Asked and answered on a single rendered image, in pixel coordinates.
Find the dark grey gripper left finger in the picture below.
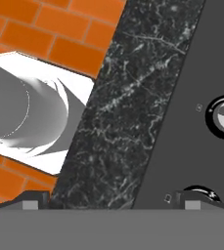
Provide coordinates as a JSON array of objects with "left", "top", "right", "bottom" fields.
[{"left": 0, "top": 189, "right": 51, "bottom": 211}]

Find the dark grey stove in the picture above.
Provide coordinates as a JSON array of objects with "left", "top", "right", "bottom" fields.
[{"left": 132, "top": 0, "right": 224, "bottom": 210}]

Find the white plate with grey cylinder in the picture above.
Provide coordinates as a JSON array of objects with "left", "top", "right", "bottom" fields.
[{"left": 0, "top": 50, "right": 96, "bottom": 177}]

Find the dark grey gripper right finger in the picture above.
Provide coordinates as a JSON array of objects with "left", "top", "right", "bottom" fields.
[{"left": 174, "top": 189, "right": 224, "bottom": 211}]

